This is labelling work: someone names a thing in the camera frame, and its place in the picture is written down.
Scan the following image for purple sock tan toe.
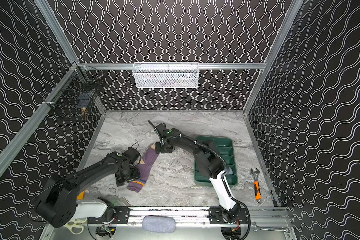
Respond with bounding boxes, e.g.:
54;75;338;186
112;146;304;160
127;144;159;193

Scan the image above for green compartment tray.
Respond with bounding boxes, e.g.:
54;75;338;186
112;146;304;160
194;136;238;187

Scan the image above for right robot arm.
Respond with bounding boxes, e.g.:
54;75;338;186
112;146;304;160
150;123;241;224

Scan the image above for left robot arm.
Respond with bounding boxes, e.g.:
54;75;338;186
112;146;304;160
35;147;141;228

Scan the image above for yellow block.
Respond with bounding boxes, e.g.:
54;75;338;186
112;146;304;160
77;191;86;200

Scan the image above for grey cloth pad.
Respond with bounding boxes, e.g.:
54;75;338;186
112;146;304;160
142;216;176;233

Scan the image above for brass padlock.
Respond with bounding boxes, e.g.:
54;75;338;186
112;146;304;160
81;107;88;118

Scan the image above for silver combination wrench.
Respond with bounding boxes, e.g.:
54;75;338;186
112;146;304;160
251;222;290;233

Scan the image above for front aluminium rail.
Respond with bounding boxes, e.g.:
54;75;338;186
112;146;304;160
68;207;289;227

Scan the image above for white wire basket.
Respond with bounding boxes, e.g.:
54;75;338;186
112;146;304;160
133;62;200;89

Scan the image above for scissors cream handles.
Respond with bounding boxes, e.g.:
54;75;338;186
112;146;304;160
64;218;88;235

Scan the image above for black wire basket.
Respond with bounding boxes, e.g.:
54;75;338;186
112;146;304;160
47;66;105;122

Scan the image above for adjustable wrench orange handle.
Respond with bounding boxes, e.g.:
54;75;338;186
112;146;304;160
251;168;262;204

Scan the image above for aluminium frame profile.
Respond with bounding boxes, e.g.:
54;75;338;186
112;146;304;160
35;0;79;64

